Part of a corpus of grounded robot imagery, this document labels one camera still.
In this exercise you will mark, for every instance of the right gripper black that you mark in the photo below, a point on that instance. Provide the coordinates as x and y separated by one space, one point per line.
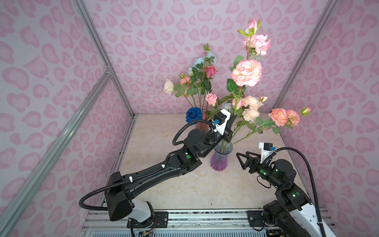
255 164

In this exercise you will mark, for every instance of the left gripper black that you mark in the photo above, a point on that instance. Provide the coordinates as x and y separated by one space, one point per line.
225 137

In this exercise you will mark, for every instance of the red grey glass vase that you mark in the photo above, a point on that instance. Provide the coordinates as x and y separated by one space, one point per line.
202 126

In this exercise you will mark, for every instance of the purple glass vase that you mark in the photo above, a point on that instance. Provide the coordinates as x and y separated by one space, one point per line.
219 160

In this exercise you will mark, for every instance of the dark blue rose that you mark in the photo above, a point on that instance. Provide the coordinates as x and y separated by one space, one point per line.
193 114

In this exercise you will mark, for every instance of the peach spray rose stem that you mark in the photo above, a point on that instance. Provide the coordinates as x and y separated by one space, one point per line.
248 116

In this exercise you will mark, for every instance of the cream white rose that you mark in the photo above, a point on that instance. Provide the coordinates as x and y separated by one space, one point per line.
177 90

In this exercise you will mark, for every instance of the pale blue white rose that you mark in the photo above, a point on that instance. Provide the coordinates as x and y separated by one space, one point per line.
189 71

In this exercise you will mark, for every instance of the small magenta rose bud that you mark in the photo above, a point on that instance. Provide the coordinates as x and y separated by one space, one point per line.
210 73

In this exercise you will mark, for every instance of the small pink spray rose stem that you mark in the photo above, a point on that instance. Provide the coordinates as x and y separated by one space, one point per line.
248 72

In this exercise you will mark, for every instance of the red pink rose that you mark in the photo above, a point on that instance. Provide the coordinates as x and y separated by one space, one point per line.
238 105

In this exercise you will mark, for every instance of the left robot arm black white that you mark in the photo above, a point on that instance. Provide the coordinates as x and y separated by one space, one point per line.
125 188

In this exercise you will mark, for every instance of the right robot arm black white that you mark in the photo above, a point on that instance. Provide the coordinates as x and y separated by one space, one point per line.
292 210

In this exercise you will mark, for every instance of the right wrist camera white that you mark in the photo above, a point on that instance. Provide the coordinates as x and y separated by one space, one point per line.
266 150

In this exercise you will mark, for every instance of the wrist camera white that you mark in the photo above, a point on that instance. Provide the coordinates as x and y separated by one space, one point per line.
266 150
220 121

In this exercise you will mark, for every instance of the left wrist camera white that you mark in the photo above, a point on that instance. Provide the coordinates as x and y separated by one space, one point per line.
220 121

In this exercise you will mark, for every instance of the diagonal aluminium frame bar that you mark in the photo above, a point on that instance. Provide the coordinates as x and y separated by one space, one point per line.
21 201

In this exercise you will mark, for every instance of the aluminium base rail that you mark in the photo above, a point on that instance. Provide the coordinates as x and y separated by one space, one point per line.
202 223

